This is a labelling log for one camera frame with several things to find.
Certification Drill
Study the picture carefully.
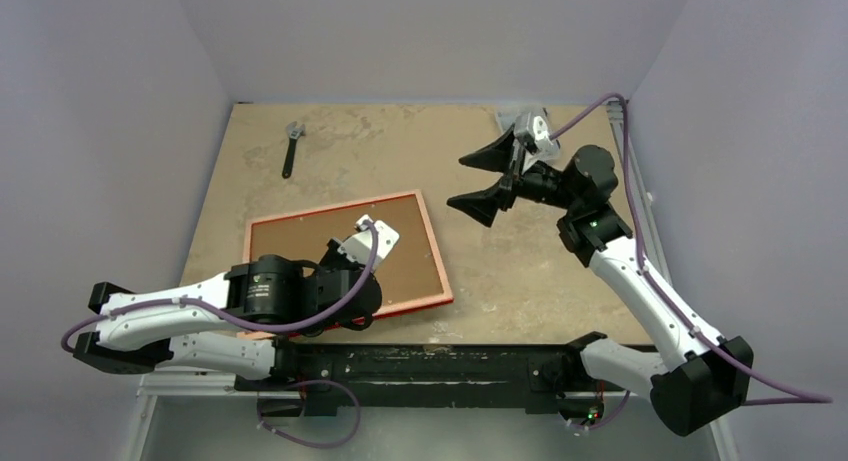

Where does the red picture frame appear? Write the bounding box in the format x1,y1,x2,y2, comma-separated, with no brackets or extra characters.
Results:
238,189,456,341

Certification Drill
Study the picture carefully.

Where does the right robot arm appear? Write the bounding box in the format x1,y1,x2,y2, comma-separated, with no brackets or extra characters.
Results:
447,128,753,436

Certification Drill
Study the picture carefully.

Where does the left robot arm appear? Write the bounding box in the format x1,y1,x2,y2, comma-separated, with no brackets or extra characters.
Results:
60,231,396,390

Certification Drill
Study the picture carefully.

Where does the clear plastic screw box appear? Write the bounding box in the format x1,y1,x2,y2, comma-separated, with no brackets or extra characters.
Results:
495,105,561,161

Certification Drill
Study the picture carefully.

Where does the black adjustable wrench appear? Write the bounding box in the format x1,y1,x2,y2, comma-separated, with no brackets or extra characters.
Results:
281,121,305,179

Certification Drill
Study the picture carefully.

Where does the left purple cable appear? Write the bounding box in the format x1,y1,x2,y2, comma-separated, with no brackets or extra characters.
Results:
60,219,382,449

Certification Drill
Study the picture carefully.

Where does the purple cable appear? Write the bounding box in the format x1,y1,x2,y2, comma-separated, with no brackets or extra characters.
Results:
60,219,382,449
546,92,834,434

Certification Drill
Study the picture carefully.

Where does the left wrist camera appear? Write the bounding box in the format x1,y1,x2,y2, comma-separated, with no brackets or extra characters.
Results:
337,215,400,272

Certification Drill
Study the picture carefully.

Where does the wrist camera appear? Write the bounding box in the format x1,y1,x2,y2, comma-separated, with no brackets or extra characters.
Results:
337,215,400,272
513,111,559,156

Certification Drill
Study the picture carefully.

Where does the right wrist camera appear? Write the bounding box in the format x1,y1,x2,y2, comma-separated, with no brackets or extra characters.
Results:
513,111,559,156

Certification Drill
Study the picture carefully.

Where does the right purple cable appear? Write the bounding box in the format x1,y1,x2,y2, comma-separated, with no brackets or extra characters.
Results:
546,92,834,434

